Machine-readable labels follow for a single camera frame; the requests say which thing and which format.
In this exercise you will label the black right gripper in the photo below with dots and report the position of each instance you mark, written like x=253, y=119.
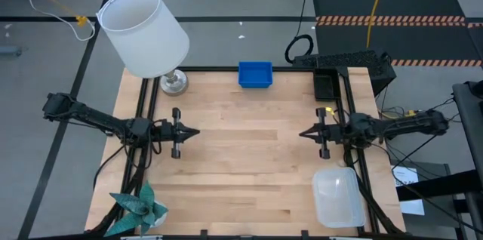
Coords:
x=324, y=149

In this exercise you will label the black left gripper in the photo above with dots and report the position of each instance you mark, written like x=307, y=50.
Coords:
x=176, y=149

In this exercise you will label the black slotted plastic basket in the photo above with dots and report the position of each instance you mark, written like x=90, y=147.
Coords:
x=326, y=85

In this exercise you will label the clear plastic storage bin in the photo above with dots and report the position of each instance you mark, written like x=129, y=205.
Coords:
x=339, y=210
x=332, y=187

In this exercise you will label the blue slotted plastic basket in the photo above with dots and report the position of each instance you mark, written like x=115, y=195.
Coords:
x=255, y=74

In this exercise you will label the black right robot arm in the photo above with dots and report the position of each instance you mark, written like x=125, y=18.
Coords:
x=407, y=123

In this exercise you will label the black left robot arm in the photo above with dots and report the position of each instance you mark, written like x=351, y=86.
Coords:
x=98, y=119

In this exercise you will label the teal leaf potted plant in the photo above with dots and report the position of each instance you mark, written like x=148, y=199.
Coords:
x=139, y=210

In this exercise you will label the white paper sheet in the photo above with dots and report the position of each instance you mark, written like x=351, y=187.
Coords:
x=405, y=176

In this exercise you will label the white shade silver table lamp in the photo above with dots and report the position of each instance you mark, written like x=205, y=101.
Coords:
x=143, y=32

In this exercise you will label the black metal stand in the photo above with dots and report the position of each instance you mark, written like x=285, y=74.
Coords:
x=468, y=119

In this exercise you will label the black striped floor mat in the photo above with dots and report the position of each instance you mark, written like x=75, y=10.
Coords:
x=415, y=2

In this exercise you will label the grey floor object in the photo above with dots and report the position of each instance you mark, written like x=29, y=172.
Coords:
x=9, y=50

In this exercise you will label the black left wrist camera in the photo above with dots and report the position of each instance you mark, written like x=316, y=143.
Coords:
x=162, y=128

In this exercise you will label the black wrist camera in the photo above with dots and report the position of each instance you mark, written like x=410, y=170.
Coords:
x=339, y=131
x=162, y=128

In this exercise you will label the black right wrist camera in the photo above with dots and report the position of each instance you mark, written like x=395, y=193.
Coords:
x=339, y=131

